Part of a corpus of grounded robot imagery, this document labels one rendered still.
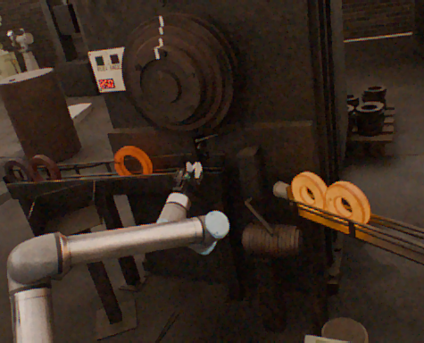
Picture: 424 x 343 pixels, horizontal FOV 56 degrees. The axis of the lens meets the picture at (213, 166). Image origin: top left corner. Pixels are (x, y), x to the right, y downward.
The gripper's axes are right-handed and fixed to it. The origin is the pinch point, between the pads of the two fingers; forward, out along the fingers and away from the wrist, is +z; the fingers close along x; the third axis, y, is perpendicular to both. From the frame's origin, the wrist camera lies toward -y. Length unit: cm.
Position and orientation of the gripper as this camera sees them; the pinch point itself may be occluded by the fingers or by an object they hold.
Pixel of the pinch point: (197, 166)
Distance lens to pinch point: 168.1
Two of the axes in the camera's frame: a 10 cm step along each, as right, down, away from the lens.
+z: 2.8, -7.1, 6.4
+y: -2.8, -7.0, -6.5
